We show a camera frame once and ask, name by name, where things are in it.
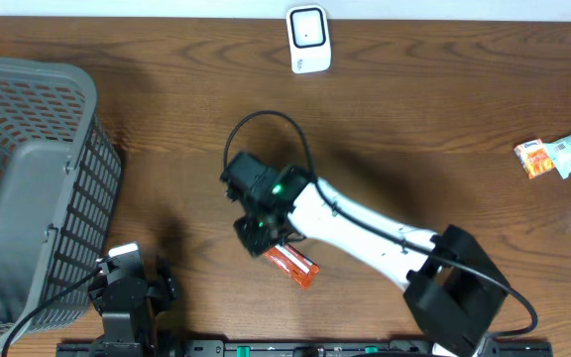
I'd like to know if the red chocolate bar wrapper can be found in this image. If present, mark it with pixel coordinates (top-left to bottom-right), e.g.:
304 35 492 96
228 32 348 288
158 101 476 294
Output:
263 245 320 290

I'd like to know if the white barcode scanner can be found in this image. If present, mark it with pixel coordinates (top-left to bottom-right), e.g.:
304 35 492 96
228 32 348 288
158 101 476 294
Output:
285 5 332 74

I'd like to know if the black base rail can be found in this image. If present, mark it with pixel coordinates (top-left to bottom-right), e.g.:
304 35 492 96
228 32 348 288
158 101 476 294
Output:
57 337 554 357

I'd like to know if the orange tissue packet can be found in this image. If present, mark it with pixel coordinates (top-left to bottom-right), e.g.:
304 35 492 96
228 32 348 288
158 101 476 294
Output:
514 139 555 179

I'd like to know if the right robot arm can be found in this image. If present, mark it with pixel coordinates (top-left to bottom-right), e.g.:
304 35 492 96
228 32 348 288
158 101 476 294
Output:
220 153 508 356

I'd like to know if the grey plastic shopping basket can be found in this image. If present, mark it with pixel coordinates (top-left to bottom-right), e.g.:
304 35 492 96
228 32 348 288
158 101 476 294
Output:
0 58 122 351

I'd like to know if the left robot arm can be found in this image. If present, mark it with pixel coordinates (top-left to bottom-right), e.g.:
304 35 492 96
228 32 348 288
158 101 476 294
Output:
87 252 183 357

